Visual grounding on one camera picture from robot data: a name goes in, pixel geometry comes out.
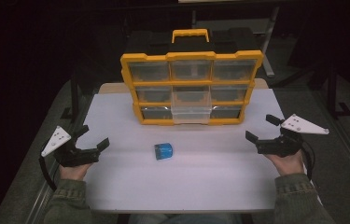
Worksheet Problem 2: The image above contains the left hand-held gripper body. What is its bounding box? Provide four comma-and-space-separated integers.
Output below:
40, 125, 101, 168

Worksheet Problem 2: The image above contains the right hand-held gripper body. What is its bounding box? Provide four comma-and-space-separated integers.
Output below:
255, 113, 330, 158

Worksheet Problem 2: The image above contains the small blue block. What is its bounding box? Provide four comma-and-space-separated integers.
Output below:
154, 142, 174, 161

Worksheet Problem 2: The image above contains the clear plastic drawer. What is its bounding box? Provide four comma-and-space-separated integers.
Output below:
171, 86, 213, 125

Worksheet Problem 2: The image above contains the yellow black drawer organizer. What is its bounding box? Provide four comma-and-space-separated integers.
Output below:
119, 28, 264, 126

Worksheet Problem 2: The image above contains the person's left hand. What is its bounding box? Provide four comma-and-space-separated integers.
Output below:
58, 161, 93, 182

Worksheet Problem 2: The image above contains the person's right hand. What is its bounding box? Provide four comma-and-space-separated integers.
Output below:
263, 151, 306, 177

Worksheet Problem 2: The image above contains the black metal stand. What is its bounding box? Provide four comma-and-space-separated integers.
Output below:
60, 69, 82, 121
327, 60, 350, 119

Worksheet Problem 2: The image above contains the grey metal stand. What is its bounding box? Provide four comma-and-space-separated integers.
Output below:
257, 6, 280, 78

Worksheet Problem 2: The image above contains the set of clear organizer drawers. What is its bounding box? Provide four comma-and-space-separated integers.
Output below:
128, 60, 258, 120

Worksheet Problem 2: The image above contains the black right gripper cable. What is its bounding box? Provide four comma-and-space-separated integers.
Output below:
300, 141, 317, 182

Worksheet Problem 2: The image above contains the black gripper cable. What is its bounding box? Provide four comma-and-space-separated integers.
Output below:
300, 141, 317, 182
37, 154, 59, 192

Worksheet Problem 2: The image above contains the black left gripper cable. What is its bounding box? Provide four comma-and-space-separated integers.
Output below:
37, 154, 59, 192

